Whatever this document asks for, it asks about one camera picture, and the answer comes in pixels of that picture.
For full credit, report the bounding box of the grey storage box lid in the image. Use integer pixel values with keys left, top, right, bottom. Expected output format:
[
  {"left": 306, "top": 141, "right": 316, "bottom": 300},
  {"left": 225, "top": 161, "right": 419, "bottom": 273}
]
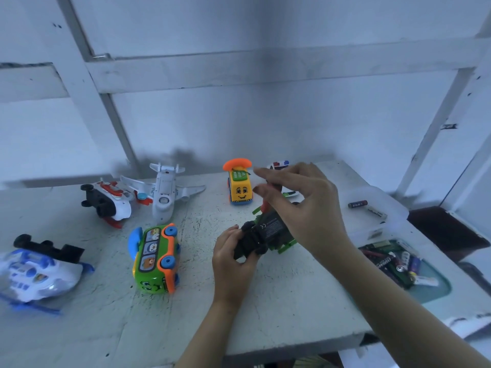
[{"left": 460, "top": 249, "right": 491, "bottom": 296}]

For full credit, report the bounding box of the black white toy car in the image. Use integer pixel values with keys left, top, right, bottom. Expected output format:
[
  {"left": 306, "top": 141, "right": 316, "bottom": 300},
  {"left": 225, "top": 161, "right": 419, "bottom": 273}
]
[{"left": 264, "top": 159, "right": 305, "bottom": 206}]

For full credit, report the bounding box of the teal container lid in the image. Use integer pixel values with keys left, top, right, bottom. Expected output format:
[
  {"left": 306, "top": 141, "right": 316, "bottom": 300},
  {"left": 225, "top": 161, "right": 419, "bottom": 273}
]
[{"left": 356, "top": 237, "right": 454, "bottom": 305}]

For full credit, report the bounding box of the person's right hand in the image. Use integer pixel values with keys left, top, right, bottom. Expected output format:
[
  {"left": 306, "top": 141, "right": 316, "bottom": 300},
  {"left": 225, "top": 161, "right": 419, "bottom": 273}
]
[{"left": 253, "top": 162, "right": 355, "bottom": 261}]

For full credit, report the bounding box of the pile of batteries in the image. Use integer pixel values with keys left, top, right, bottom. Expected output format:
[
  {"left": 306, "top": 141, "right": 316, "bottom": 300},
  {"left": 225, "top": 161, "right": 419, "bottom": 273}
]
[{"left": 361, "top": 241, "right": 441, "bottom": 290}]

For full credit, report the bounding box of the white toy airplane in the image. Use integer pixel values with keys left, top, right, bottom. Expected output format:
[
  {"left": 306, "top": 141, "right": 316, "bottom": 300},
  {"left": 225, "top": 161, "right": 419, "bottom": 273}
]
[{"left": 119, "top": 162, "right": 207, "bottom": 222}]

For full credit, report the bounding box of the green orange toy car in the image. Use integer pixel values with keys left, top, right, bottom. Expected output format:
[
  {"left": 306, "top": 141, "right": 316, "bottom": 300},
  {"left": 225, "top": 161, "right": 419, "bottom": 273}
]
[{"left": 127, "top": 223, "right": 181, "bottom": 296}]

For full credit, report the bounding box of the white wooden table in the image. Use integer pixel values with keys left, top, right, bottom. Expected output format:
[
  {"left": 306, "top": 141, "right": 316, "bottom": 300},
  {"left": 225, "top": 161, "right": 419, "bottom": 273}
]
[{"left": 0, "top": 159, "right": 491, "bottom": 368}]

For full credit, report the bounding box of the clear plastic container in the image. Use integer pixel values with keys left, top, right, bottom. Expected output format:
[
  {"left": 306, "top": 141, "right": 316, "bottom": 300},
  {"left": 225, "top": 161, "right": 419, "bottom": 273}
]
[{"left": 338, "top": 186, "right": 411, "bottom": 248}]

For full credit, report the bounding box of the yellow orange toy car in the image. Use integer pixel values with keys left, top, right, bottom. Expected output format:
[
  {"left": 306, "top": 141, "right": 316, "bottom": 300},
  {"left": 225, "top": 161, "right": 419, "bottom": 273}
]
[{"left": 222, "top": 157, "right": 255, "bottom": 206}]

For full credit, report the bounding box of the person's left hand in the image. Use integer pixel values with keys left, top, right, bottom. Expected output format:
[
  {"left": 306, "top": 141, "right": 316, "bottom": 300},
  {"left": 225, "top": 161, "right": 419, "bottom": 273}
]
[{"left": 212, "top": 224, "right": 262, "bottom": 305}]

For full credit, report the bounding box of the dark brown storage box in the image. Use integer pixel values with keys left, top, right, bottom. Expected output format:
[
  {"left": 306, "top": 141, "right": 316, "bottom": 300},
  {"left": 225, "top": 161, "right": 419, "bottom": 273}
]
[{"left": 407, "top": 206, "right": 491, "bottom": 265}]

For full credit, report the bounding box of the dark green toy helicopter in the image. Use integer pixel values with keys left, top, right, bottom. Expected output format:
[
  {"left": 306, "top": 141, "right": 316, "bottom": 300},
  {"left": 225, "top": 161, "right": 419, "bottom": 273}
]
[{"left": 233, "top": 206, "right": 299, "bottom": 261}]

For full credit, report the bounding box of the person's left forearm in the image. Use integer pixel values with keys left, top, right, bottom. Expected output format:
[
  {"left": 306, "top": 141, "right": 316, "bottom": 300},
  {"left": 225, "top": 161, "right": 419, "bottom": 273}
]
[{"left": 175, "top": 296, "right": 242, "bottom": 368}]

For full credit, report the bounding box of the red white toy vehicle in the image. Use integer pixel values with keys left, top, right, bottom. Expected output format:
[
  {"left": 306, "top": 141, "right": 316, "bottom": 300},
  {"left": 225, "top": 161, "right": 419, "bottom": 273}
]
[{"left": 80, "top": 177, "right": 150, "bottom": 228}]

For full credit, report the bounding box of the white blue toy vehicle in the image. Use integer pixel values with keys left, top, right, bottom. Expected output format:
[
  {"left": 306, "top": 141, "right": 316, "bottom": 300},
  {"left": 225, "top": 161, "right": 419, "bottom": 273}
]
[{"left": 0, "top": 234, "right": 96, "bottom": 315}]

